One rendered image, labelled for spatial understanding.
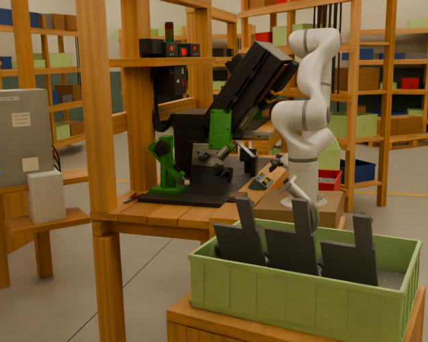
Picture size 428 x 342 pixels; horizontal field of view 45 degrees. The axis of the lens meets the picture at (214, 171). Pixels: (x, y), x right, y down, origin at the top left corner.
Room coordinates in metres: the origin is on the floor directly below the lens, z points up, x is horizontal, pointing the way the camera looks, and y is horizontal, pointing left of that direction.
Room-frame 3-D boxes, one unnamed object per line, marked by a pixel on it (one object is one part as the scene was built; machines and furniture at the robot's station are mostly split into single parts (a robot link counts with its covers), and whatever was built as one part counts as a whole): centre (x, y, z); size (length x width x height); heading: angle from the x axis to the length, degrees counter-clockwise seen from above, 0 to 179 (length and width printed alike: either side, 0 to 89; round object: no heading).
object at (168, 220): (2.80, -0.01, 0.44); 1.49 x 0.70 x 0.88; 162
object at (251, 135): (2.85, -0.13, 1.11); 0.39 x 0.16 x 0.03; 72
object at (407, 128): (8.93, -3.21, 0.22); 1.20 x 0.80 x 0.44; 114
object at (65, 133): (8.18, 2.74, 1.14); 2.45 x 0.55 x 2.28; 164
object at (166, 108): (2.92, 0.34, 1.23); 1.30 x 0.05 x 0.09; 162
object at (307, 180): (2.06, -0.36, 1.03); 0.19 x 0.19 x 0.18
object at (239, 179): (2.80, -0.01, 0.89); 1.10 x 0.42 x 0.02; 162
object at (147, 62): (2.88, 0.24, 1.52); 0.90 x 0.25 x 0.04; 162
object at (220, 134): (2.71, -0.05, 1.17); 0.13 x 0.12 x 0.20; 162
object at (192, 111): (2.95, 0.09, 1.07); 0.30 x 0.18 x 0.34; 162
